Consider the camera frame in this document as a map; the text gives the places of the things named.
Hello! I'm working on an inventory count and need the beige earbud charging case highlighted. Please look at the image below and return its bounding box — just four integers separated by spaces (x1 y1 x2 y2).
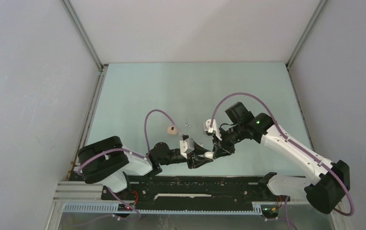
167 126 178 136

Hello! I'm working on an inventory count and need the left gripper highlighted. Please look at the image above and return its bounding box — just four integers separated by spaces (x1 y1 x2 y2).
159 140 213 169

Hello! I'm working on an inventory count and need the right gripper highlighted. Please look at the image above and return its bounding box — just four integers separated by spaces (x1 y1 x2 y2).
212 123 246 158

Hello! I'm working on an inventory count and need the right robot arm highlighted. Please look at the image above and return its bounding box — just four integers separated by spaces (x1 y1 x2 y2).
204 102 355 216

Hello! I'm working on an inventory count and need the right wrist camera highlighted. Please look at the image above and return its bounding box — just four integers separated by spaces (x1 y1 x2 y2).
203 119 222 140

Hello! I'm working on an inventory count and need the white earbud charging case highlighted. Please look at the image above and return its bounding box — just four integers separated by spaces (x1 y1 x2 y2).
204 151 214 159

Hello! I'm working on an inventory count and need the aluminium frame rail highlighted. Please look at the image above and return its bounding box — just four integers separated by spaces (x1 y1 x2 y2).
53 181 103 202

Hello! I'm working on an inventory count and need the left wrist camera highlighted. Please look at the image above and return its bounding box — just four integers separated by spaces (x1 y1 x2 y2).
179 138 195 159

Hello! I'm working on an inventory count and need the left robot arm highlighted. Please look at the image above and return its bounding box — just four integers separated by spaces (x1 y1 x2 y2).
77 136 214 200

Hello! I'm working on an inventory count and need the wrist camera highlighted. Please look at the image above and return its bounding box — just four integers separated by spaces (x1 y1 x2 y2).
179 138 195 159
203 119 222 140

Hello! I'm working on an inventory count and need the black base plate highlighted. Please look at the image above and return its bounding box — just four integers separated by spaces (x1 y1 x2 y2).
116 176 285 212

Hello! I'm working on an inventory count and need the grey cable duct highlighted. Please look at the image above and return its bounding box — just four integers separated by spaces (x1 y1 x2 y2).
63 203 263 216

